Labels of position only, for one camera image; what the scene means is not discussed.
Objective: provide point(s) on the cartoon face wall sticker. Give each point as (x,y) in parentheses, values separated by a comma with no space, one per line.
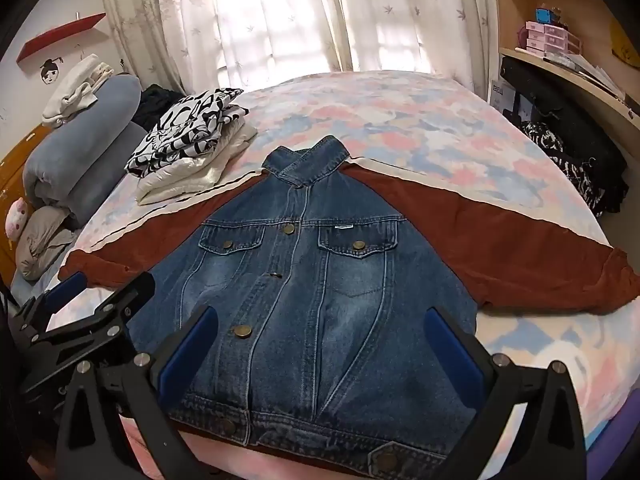
(50,71)

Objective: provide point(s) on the white leaf-print curtain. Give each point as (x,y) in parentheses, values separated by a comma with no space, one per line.
(280,15)

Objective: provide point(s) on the yellow paper item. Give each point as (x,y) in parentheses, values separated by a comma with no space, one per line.
(625,45)

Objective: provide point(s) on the black bag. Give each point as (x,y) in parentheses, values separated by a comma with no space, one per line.
(565,115)

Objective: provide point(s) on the small blue box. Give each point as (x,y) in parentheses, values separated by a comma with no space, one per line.
(543,16)

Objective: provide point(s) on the denim jacket with brown sleeves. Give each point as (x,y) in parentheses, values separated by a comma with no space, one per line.
(310,280)

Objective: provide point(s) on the black and white printed garment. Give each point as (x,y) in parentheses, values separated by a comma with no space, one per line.
(185,130)

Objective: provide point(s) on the white folded clothes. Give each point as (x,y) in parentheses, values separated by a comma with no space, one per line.
(75,90)

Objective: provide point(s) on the dark fuzzy cloth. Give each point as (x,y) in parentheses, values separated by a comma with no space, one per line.
(150,105)

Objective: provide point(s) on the grey crumpled cloth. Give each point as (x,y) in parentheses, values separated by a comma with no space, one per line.
(42,245)

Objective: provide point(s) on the wooden headboard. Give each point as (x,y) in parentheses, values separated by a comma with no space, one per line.
(12,175)

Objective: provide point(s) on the cream folded garment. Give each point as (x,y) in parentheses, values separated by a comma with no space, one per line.
(200,175)

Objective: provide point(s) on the white printed box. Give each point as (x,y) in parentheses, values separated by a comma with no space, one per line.
(502,95)

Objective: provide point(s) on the stack of papers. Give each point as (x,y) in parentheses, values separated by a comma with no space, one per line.
(590,72)

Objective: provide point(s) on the black and white patterned cloth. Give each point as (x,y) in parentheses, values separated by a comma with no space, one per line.
(565,165)

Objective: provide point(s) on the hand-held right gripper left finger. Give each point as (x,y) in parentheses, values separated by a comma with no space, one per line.
(190,355)

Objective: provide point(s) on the pink storage drawers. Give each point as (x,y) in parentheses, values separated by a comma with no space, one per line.
(547,39)

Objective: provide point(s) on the pink plush toy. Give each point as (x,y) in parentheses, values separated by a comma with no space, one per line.
(16,217)

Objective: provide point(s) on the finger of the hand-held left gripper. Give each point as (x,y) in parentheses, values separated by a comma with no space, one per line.
(67,285)
(130,292)

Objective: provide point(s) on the blue-grey folded quilt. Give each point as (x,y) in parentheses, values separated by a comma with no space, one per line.
(80,145)

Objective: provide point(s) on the red wall shelf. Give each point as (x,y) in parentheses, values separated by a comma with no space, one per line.
(60,37)

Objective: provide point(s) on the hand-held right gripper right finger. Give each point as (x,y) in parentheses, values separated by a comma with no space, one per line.
(450,355)

